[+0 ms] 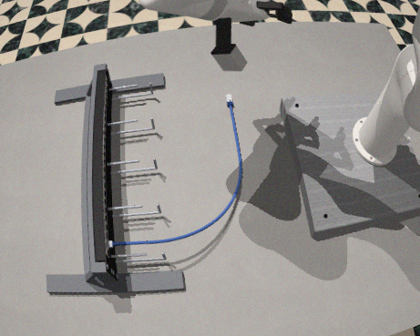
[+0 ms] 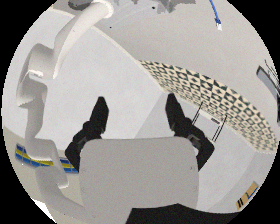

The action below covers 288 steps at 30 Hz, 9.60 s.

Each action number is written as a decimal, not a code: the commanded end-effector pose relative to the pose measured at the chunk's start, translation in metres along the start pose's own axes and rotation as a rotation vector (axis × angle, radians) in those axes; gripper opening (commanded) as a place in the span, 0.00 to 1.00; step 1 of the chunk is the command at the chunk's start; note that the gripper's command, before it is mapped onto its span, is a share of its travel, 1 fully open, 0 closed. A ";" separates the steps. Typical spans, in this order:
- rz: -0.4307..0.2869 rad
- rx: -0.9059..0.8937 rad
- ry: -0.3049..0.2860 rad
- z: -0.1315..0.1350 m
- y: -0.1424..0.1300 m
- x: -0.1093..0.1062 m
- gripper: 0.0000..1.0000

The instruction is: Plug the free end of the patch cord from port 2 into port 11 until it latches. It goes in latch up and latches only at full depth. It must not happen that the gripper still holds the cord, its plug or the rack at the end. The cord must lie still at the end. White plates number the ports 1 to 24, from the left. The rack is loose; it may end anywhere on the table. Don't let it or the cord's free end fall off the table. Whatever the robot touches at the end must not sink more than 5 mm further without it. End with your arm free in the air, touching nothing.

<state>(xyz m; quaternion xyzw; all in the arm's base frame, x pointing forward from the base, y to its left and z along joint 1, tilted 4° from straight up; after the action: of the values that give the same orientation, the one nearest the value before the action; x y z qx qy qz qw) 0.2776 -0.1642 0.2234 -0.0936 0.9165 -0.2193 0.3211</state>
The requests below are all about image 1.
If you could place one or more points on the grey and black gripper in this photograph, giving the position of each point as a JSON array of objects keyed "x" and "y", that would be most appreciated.
[{"x": 251, "y": 10}]

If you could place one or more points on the blue cable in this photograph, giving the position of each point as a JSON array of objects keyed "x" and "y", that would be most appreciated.
[{"x": 124, "y": 243}]

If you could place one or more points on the white cable plug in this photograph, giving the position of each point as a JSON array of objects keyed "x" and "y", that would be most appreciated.
[{"x": 229, "y": 101}]

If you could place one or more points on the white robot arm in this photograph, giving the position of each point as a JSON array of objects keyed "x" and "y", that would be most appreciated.
[{"x": 375, "y": 137}]

